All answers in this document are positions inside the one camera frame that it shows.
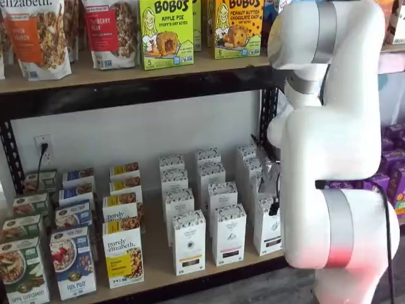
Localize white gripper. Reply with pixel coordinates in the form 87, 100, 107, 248
258, 156, 282, 217

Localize white tea box green strip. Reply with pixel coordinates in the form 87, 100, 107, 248
252, 195, 283, 257

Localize white tea box pink strip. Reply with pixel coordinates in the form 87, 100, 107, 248
212, 203, 247, 267

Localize white tea box orange strip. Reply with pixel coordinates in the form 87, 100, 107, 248
171, 209, 207, 277

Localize purple Annie's snack box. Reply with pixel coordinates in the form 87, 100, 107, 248
390, 163, 405, 218
381, 124, 405, 151
379, 148, 405, 174
363, 173, 390, 191

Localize tan wooden shelf board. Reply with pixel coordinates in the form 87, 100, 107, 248
40, 148, 285, 301
0, 47, 276, 94

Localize yellow purely elizabeth granola box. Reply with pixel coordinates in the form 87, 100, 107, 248
108, 162, 141, 182
101, 220, 146, 289
108, 177, 144, 198
101, 193, 144, 224

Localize yellow Bobo's peanut butter box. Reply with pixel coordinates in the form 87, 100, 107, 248
214, 0, 265, 60
205, 0, 216, 49

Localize green Bobo's apple pie box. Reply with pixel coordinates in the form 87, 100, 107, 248
137, 0, 195, 72
189, 0, 204, 52

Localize blue Zbar snack box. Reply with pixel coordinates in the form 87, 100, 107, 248
263, 0, 286, 25

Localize blue flax plus cereal box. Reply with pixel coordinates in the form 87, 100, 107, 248
58, 182, 96, 204
61, 167, 96, 187
49, 225, 97, 301
54, 199, 93, 231

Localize orange snack box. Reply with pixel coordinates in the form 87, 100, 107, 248
376, 0, 405, 46

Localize green apple cinnamon cereal box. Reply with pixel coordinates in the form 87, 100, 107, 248
0, 237, 51, 304
0, 214, 44, 245
23, 170, 59, 196
12, 192, 51, 220

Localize black neighbouring shelving unit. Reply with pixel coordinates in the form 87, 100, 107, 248
378, 43, 405, 226

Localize red purely elizabeth granola bag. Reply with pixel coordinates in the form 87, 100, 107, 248
81, 0, 140, 71

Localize white purely elizabeth granola bag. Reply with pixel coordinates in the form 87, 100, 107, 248
62, 0, 87, 61

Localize orange purely elizabeth granola bag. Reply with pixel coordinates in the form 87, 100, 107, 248
4, 0, 72, 80

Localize black metal shelving frame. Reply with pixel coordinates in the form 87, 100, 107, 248
0, 65, 317, 304

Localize black plug with cord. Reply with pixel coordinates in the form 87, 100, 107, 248
36, 142, 49, 174

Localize white wall outlet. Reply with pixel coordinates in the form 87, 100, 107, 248
34, 134, 53, 166

